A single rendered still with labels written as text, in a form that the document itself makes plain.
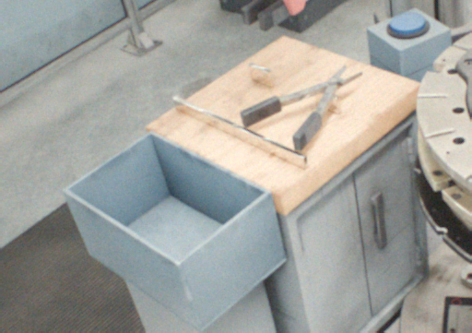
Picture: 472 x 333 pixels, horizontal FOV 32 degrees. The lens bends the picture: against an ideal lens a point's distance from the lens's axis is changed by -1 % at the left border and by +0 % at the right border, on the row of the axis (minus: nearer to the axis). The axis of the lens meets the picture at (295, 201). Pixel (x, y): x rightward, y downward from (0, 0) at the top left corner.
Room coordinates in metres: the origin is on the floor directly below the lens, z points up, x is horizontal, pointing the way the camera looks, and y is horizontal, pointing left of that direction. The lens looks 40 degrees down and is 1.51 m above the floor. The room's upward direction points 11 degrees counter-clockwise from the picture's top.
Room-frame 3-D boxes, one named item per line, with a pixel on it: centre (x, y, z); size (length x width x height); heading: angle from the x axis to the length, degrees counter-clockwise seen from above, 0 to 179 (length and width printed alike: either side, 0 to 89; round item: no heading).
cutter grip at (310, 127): (0.60, -0.02, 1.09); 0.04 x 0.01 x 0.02; 145
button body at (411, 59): (0.83, -0.16, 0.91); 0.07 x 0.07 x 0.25; 22
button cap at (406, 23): (0.83, -0.16, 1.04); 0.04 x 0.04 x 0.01
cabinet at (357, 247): (0.68, -0.01, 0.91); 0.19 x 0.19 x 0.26; 40
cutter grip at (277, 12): (0.66, -0.02, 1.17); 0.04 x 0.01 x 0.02; 132
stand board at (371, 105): (0.68, -0.01, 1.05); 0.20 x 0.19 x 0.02; 130
